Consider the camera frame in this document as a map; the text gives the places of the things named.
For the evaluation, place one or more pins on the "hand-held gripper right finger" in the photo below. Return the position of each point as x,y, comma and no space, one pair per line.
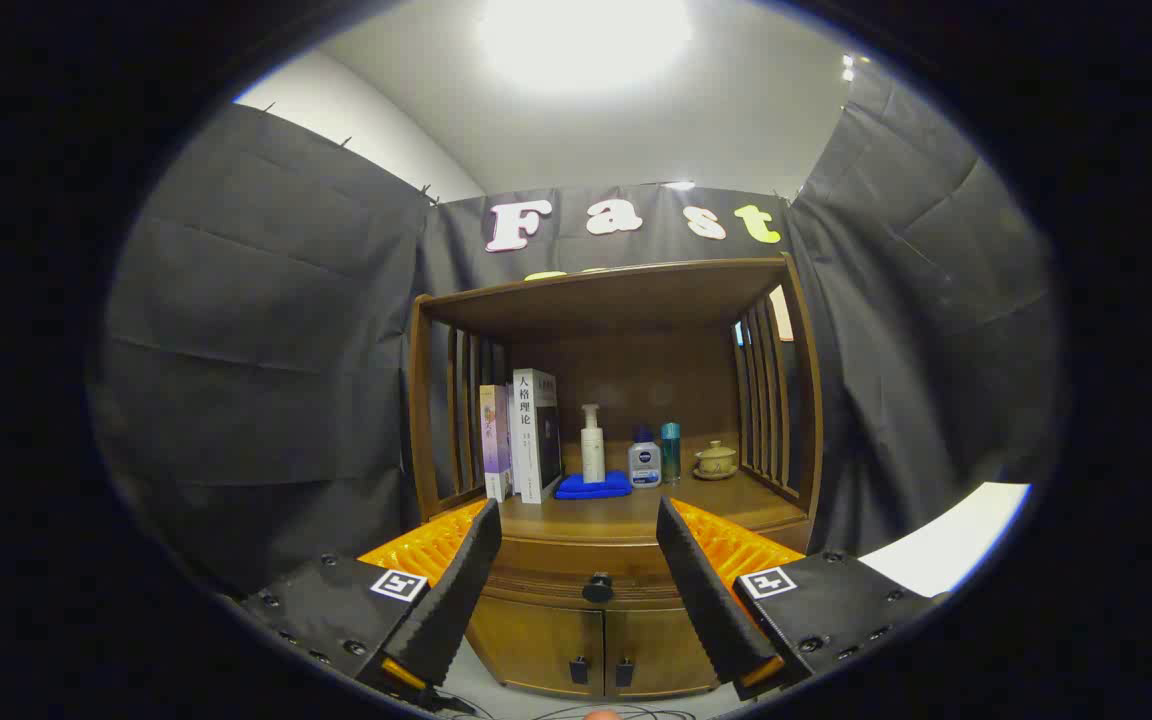
701,590

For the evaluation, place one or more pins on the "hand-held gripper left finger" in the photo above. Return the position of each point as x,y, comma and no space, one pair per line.
456,590

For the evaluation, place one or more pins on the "brown wooden drawer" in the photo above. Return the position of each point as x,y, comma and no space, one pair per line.
556,570

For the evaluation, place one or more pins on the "black round drawer knob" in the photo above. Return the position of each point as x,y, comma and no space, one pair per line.
597,588

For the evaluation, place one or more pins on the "wooden cabinet door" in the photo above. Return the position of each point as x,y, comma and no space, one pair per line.
661,650
536,640

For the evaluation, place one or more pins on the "wooden cabinet countertop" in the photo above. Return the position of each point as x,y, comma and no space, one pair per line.
626,512

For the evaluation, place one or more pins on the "brown wooden cabinet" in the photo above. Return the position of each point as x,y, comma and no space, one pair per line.
636,300

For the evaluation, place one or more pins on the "beige lidded teacup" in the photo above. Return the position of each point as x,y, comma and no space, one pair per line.
715,461

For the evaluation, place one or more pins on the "white bottle with blue pump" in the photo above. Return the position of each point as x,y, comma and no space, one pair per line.
644,465

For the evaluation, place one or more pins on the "teal slim bottle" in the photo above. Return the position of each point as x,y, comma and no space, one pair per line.
671,455

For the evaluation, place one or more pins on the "blue folded cloth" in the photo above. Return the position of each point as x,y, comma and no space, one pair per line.
591,488

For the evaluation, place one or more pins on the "purple book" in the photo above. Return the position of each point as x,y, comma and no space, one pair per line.
494,440

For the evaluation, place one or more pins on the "white thick book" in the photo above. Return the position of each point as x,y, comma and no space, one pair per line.
526,440

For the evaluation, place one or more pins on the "white grey appliance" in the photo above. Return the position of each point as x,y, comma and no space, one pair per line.
946,540

